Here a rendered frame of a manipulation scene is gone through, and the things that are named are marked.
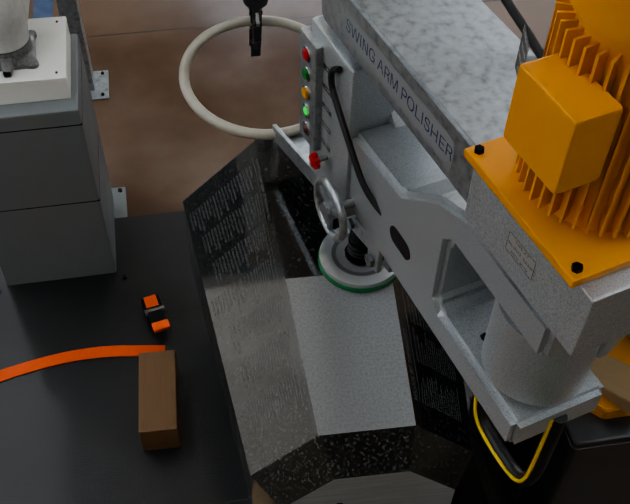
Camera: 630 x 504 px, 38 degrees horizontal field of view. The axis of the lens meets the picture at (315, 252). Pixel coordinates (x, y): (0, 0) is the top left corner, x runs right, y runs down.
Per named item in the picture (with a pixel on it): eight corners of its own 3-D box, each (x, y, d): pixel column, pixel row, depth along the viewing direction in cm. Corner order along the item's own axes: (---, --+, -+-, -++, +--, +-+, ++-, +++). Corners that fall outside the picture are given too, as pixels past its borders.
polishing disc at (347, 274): (324, 222, 244) (324, 219, 243) (403, 230, 242) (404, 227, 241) (314, 283, 230) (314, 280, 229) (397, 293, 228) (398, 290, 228)
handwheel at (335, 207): (378, 244, 201) (383, 197, 190) (337, 258, 198) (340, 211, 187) (348, 199, 210) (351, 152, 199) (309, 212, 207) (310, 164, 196)
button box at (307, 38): (324, 149, 205) (328, 45, 184) (313, 152, 205) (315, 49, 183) (309, 127, 210) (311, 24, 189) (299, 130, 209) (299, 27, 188)
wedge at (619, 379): (659, 394, 217) (666, 383, 213) (638, 421, 212) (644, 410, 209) (587, 346, 226) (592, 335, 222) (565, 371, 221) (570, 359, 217)
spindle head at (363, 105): (461, 247, 204) (494, 92, 171) (374, 278, 198) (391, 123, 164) (387, 147, 226) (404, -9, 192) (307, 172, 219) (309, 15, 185)
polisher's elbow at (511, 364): (521, 304, 175) (542, 237, 161) (605, 365, 167) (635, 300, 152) (458, 361, 167) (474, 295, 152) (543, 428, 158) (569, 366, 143)
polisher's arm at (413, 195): (584, 438, 178) (662, 282, 141) (484, 482, 171) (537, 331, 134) (406, 192, 221) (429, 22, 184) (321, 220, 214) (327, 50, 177)
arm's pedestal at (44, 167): (-8, 300, 329) (-76, 136, 269) (-1, 202, 361) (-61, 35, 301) (131, 283, 336) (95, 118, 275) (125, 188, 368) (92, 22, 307)
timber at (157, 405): (143, 372, 309) (138, 352, 300) (178, 369, 310) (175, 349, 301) (143, 451, 289) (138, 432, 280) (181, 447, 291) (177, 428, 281)
